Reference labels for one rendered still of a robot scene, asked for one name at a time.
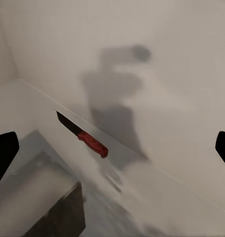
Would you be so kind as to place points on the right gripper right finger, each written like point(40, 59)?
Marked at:
point(220, 144)

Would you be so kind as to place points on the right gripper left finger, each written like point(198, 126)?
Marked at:
point(9, 146)

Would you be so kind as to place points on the parer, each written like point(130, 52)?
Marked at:
point(82, 134)

